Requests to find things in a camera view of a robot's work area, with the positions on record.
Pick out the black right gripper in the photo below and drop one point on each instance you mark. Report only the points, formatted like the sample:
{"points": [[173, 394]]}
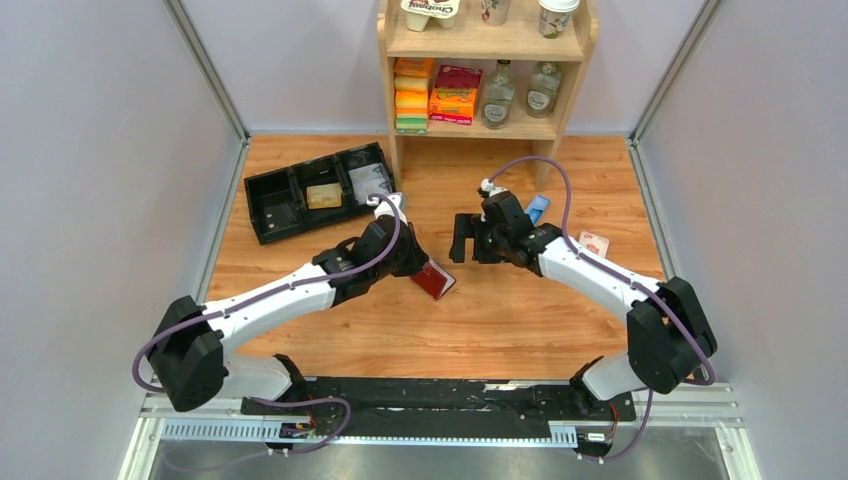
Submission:
{"points": [[471, 226]]}

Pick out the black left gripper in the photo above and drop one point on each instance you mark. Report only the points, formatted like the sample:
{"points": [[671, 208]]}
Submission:
{"points": [[417, 256]]}

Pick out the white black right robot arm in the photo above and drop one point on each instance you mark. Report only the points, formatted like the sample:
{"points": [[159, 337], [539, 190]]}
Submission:
{"points": [[668, 334]]}

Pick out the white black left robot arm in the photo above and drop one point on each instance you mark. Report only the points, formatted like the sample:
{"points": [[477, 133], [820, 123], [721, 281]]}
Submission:
{"points": [[193, 343]]}

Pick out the silver card in tray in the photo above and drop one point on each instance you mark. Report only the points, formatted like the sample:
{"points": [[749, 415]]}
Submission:
{"points": [[370, 179]]}

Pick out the gold card in tray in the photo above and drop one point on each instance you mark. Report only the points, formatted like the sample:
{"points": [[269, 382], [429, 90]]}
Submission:
{"points": [[324, 196]]}

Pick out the black three-compartment tray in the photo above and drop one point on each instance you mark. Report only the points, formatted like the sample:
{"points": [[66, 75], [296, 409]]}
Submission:
{"points": [[277, 199]]}

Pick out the white red small packet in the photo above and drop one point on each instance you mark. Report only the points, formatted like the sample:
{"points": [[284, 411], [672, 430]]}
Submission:
{"points": [[594, 243]]}

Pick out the orange red snack box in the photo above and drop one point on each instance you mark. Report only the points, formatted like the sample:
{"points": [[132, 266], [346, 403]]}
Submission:
{"points": [[454, 94]]}

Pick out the left clear glass bottle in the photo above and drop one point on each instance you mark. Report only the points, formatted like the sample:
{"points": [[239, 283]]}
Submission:
{"points": [[498, 94]]}

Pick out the clear glass bottle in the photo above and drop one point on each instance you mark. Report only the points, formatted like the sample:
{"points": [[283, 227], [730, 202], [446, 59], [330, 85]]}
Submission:
{"points": [[498, 94], [543, 88]]}

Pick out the stack of coloured sponges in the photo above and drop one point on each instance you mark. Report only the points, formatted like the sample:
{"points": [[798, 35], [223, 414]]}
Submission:
{"points": [[412, 78]]}

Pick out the right clear glass bottle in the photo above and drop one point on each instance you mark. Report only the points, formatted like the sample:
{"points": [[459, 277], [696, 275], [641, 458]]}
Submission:
{"points": [[543, 88]]}

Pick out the wooden shelf unit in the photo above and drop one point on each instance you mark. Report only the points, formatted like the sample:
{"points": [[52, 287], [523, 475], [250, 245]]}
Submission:
{"points": [[473, 44]]}

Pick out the patterned paper cup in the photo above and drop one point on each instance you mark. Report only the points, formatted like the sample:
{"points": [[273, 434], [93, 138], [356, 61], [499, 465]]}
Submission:
{"points": [[495, 12]]}

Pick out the white yogurt cup pack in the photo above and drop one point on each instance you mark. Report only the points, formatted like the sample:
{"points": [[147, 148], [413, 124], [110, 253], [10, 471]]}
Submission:
{"points": [[418, 13]]}

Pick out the white lidded cup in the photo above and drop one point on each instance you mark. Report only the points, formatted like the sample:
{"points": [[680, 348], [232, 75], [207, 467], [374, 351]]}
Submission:
{"points": [[555, 16]]}

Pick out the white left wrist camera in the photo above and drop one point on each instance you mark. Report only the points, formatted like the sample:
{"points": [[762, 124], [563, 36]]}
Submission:
{"points": [[393, 204]]}

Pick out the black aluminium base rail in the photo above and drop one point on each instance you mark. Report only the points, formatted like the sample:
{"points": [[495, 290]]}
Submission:
{"points": [[446, 429]]}

